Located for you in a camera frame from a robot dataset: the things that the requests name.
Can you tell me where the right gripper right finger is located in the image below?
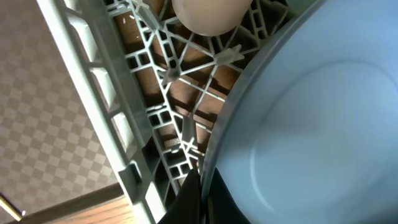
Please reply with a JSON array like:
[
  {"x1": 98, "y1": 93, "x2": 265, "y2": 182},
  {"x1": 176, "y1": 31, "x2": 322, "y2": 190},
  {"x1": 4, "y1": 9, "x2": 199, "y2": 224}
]
[{"x1": 206, "y1": 169, "x2": 250, "y2": 224}]

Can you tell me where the pink cup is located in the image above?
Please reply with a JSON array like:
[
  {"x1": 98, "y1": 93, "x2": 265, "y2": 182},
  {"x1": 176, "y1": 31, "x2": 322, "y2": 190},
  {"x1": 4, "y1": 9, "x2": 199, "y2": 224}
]
[{"x1": 172, "y1": 0, "x2": 252, "y2": 36}]

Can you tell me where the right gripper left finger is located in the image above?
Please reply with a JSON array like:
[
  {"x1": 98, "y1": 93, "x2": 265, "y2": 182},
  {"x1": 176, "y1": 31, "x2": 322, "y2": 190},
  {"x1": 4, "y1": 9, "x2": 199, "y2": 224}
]
[{"x1": 159, "y1": 169, "x2": 201, "y2": 224}]

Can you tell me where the right wooden chopstick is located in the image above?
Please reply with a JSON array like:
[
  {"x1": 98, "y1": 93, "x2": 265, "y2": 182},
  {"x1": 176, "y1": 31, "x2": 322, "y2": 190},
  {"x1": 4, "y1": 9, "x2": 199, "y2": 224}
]
[{"x1": 1, "y1": 194, "x2": 25, "y2": 222}]

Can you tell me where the grey dishwasher rack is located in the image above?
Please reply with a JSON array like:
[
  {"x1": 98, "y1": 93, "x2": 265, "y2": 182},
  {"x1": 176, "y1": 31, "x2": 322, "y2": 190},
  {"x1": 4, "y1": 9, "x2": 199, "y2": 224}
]
[{"x1": 38, "y1": 0, "x2": 296, "y2": 223}]

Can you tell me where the dark blue plate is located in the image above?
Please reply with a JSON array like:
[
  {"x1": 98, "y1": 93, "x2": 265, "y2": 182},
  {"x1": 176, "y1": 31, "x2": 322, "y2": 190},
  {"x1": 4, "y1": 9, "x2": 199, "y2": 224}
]
[{"x1": 202, "y1": 0, "x2": 397, "y2": 223}]

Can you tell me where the dark brown serving tray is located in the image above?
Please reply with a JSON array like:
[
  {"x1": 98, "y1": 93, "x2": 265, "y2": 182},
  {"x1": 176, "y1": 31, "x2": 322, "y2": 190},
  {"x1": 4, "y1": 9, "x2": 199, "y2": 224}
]
[{"x1": 1, "y1": 0, "x2": 116, "y2": 215}]

